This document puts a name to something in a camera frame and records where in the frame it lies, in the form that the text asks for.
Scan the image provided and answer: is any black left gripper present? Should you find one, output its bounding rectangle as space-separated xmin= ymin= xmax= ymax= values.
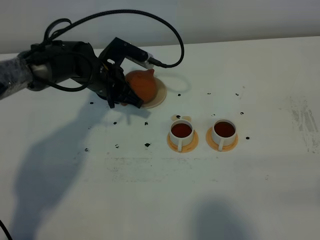
xmin=26 ymin=40 xmax=144 ymax=109

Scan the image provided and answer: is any brown clay teapot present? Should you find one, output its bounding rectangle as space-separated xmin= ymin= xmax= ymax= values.
xmin=125 ymin=69 xmax=158 ymax=104

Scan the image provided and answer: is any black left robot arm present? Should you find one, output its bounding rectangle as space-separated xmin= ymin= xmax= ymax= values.
xmin=0 ymin=37 xmax=150 ymax=109

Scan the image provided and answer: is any cream round teapot coaster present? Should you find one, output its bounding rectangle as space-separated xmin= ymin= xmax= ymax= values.
xmin=141 ymin=77 xmax=167 ymax=109

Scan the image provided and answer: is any left white teacup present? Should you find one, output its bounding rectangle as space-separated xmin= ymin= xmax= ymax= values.
xmin=168 ymin=119 xmax=195 ymax=153

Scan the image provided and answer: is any white teacup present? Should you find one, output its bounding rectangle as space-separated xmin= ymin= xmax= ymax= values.
xmin=168 ymin=119 xmax=195 ymax=153
xmin=211 ymin=119 xmax=237 ymax=152

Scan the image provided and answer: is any left orange saucer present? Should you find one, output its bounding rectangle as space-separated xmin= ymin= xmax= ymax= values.
xmin=166 ymin=131 xmax=199 ymax=153

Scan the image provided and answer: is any orange saucer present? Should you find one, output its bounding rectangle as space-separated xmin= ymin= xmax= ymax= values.
xmin=205 ymin=127 xmax=239 ymax=152
xmin=166 ymin=131 xmax=199 ymax=153

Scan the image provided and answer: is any right orange saucer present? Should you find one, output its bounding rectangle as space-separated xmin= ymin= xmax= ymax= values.
xmin=205 ymin=127 xmax=239 ymax=152

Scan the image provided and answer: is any right white teacup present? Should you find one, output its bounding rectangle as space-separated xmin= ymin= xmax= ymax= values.
xmin=211 ymin=119 xmax=237 ymax=152

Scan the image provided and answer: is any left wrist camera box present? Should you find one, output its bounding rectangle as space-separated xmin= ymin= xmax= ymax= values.
xmin=98 ymin=37 xmax=154 ymax=70

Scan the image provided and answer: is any black braided camera cable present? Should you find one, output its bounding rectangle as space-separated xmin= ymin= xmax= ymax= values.
xmin=24 ymin=9 xmax=185 ymax=69

